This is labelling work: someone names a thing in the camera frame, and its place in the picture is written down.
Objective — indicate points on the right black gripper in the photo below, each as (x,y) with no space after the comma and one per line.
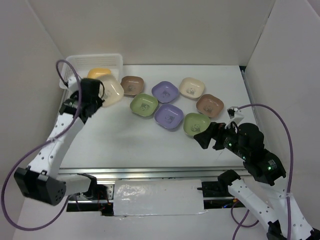
(215,130)

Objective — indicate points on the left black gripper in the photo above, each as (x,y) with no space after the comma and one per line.
(99,101)

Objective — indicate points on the cream plate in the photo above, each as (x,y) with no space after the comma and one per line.
(191,88)
(111,91)

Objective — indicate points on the yellow plate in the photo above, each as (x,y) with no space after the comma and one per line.
(94,73)

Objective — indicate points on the purple plate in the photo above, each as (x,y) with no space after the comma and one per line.
(169,116)
(165,92)

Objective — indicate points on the green plate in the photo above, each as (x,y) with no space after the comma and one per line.
(195,123)
(144,104)

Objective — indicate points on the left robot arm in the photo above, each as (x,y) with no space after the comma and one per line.
(39,180)

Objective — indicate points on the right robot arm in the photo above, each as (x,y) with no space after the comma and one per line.
(282,218)

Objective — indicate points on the white plastic bin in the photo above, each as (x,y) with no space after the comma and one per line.
(83,63)

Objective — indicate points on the brown plate near bin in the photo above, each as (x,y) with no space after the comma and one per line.
(132,85)

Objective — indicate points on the brown plate right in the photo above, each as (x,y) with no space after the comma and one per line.
(210,105)

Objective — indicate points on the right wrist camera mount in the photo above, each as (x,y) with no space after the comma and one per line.
(235,115)

